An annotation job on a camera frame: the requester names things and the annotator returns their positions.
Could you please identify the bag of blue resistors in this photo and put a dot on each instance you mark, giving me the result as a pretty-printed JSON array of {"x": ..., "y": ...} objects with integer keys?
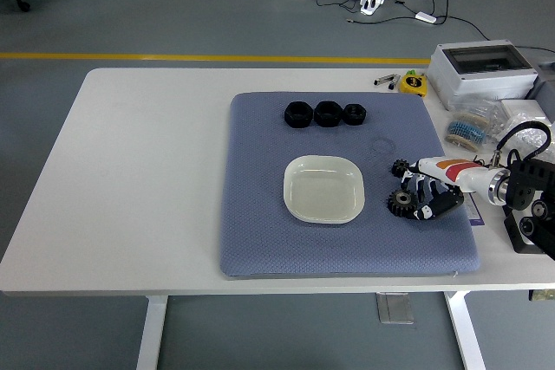
[{"x": 468, "y": 129}]

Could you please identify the white power strip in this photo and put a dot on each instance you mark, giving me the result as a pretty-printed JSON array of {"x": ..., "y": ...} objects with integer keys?
[{"x": 372, "y": 4}]

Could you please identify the yellow tape measure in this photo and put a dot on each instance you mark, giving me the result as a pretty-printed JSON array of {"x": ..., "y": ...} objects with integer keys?
[{"x": 413, "y": 84}]

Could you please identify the large black gear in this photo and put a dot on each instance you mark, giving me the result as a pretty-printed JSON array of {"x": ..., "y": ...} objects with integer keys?
[{"x": 399, "y": 203}]

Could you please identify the large black hex nut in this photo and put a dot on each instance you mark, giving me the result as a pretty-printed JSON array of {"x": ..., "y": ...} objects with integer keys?
[
  {"x": 328, "y": 113},
  {"x": 298, "y": 114}
]

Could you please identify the metal floor plate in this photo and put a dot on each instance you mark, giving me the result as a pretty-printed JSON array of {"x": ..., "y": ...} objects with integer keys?
[{"x": 394, "y": 309}]

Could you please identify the white button control box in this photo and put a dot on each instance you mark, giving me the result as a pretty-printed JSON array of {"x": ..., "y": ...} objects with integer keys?
[{"x": 516, "y": 235}]

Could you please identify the small black gear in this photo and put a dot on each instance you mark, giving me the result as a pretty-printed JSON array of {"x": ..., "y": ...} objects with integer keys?
[{"x": 399, "y": 167}]

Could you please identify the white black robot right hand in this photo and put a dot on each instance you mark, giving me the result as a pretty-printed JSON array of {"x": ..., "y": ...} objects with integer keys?
[{"x": 451, "y": 173}]

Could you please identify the blue-grey padded mat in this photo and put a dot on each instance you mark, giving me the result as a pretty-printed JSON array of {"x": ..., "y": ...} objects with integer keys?
[{"x": 329, "y": 248}]

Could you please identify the clear plastic parts bag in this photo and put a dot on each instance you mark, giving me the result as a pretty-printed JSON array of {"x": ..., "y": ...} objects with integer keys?
[{"x": 531, "y": 138}]

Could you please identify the grey metal case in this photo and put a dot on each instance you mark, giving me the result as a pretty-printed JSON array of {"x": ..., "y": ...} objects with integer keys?
[{"x": 546, "y": 84}]

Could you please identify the white square dish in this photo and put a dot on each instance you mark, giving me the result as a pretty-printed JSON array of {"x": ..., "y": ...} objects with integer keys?
[{"x": 323, "y": 192}]

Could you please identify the white floor adapter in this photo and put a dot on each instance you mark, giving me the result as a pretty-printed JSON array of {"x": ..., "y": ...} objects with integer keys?
[{"x": 426, "y": 17}]

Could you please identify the white flat box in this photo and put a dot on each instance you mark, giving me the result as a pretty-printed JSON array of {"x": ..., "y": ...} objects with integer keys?
[{"x": 520, "y": 108}]

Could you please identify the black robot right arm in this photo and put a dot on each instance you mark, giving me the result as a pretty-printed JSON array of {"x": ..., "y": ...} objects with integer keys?
[{"x": 524, "y": 188}]

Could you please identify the small dark marker pen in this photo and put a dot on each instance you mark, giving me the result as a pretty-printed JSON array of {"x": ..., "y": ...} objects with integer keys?
[{"x": 392, "y": 85}]

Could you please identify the small black hex nut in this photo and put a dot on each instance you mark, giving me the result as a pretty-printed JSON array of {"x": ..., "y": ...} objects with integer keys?
[{"x": 355, "y": 114}]

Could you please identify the silver black marker pen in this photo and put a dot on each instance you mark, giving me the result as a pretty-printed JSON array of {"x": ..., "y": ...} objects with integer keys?
[{"x": 383, "y": 79}]

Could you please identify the grey electrical enclosure box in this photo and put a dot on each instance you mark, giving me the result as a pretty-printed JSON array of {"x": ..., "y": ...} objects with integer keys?
[{"x": 481, "y": 79}]

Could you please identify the purple-edged label sheet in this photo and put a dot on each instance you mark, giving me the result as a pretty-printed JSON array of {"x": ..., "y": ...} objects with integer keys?
[{"x": 474, "y": 214}]

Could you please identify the white table leg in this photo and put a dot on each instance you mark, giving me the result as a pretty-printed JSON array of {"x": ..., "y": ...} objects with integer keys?
[
  {"x": 466, "y": 335},
  {"x": 152, "y": 335}
]

